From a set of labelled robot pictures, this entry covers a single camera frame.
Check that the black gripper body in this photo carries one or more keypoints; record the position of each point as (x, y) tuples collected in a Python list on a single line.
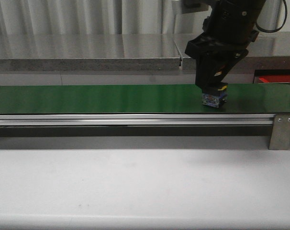
[(223, 32)]

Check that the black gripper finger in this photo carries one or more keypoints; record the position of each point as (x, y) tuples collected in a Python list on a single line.
[(226, 60), (206, 68)]

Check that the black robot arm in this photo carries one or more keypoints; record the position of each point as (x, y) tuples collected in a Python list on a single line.
[(234, 7)]

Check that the green conveyor belt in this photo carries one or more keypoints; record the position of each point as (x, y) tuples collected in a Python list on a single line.
[(140, 99)]

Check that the grey stone shelf right slab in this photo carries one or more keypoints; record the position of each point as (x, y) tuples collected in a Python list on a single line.
[(268, 52)]

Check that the grey stone shelf slab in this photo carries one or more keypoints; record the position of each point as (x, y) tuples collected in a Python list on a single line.
[(139, 52), (268, 52)]

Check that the red plastic tray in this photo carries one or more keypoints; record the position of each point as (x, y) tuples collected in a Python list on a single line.
[(274, 79)]

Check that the grey stone shelf left slab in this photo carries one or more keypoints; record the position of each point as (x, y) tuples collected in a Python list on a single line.
[(139, 52)]

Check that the white pleated curtain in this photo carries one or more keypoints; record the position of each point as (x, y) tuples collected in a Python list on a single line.
[(87, 17)]

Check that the steel conveyor support bracket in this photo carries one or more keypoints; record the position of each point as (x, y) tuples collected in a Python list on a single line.
[(280, 136)]

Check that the aluminium conveyor side rail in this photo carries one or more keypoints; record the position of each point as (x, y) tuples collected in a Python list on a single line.
[(136, 119)]

